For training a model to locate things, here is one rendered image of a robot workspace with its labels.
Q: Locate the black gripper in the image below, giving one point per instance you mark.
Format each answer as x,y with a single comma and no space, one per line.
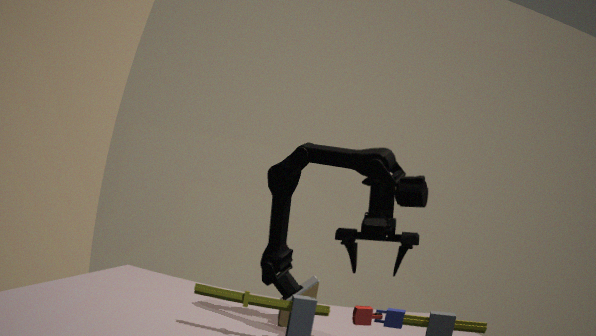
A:
349,236

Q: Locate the yellow square bar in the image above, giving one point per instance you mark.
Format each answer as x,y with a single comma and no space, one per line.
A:
302,308

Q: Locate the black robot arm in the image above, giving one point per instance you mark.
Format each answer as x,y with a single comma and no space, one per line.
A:
374,163

